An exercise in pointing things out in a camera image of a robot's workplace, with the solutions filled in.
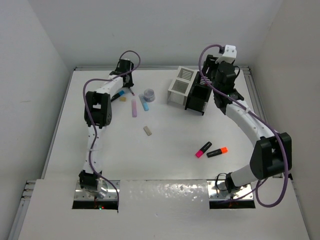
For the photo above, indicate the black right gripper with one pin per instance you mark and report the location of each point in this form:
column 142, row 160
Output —
column 210, row 63

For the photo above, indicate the blue and black highlighter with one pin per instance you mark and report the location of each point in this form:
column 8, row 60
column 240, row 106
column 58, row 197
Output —
column 117, row 95

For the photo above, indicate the pastel pink highlighter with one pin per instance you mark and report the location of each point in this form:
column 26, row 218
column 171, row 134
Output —
column 134, row 108

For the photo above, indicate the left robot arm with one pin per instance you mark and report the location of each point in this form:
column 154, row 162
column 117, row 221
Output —
column 97, row 94

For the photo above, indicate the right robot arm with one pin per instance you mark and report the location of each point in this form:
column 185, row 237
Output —
column 272, row 151

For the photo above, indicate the tan eraser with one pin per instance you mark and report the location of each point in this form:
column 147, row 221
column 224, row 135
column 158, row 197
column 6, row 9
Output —
column 122, row 99

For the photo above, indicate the black slotted organizer container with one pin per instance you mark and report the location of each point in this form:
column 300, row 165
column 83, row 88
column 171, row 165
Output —
column 198, row 96

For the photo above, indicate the clear jar of paperclips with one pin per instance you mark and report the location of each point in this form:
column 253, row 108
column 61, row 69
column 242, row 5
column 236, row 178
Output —
column 149, row 95

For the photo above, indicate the pastel blue highlighter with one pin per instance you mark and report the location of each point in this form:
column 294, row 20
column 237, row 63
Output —
column 143, row 102

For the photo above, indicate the white slotted organizer container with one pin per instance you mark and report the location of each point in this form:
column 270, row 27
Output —
column 180, row 86

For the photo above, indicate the white dirty eraser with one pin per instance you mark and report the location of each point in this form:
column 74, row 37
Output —
column 147, row 130

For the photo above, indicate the pink and black highlighter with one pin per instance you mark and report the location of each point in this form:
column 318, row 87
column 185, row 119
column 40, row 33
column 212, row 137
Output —
column 203, row 149

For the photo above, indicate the orange and black highlighter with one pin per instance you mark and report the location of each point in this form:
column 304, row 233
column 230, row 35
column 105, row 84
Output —
column 217, row 152

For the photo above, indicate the white front panel board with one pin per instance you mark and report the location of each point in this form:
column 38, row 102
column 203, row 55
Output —
column 156, row 210

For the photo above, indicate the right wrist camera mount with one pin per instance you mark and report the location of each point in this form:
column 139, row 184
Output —
column 228, row 55

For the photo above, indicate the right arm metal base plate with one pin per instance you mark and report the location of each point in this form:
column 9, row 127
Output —
column 217, row 192

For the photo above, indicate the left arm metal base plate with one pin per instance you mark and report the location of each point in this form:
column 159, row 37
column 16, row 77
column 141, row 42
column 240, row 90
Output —
column 105, row 192

